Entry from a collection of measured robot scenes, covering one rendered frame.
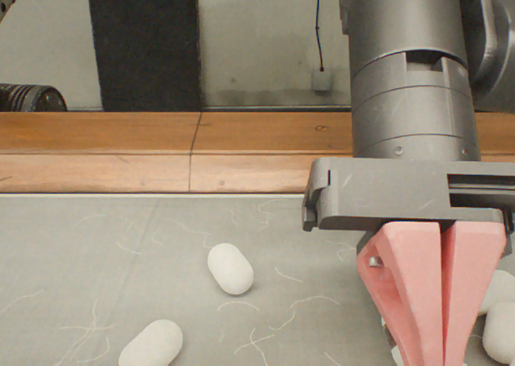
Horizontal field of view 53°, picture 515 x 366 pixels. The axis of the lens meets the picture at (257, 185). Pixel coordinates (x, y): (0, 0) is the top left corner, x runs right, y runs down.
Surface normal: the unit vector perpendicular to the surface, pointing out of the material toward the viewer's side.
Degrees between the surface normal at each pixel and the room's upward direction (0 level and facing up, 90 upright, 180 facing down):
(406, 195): 41
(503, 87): 106
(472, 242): 62
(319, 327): 0
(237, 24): 90
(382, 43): 51
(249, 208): 0
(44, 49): 89
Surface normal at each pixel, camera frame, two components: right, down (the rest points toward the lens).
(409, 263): -0.01, 0.00
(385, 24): -0.58, -0.31
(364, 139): -0.89, -0.19
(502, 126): 0.00, -0.88
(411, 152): -0.30, -0.35
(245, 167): 0.00, -0.29
